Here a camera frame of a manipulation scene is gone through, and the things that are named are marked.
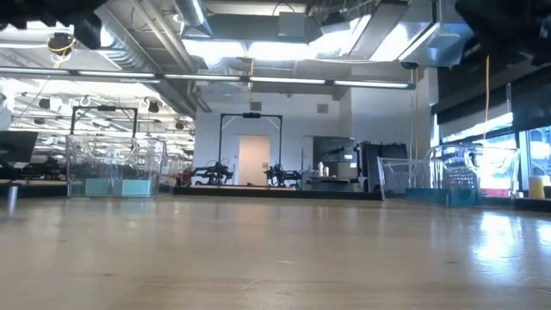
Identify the pale door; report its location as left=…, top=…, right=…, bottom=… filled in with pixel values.
left=238, top=135, right=271, bottom=187

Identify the grey equipment cabinet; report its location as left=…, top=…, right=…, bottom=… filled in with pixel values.
left=313, top=136, right=359, bottom=180

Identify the black cabinet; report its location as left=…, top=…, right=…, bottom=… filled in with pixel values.
left=359, top=141, right=409, bottom=193

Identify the long ceiling light strip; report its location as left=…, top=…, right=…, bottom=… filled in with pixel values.
left=0, top=66, right=417, bottom=90

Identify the clear plastic bin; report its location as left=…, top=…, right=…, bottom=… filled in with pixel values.
left=377, top=145, right=521, bottom=208
left=65, top=134, right=168, bottom=200

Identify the dark monitor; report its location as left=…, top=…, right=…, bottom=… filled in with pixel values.
left=0, top=130, right=40, bottom=164

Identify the yellow container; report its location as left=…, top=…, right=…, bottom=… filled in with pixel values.
left=528, top=175, right=547, bottom=200

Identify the black gantry frame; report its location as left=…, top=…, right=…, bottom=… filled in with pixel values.
left=70, top=105, right=139, bottom=140
left=218, top=112, right=284, bottom=187

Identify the round silver ceiling duct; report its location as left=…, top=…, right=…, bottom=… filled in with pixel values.
left=171, top=0, right=214, bottom=38

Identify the yellow hanging cable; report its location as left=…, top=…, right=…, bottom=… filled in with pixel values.
left=484, top=54, right=492, bottom=141

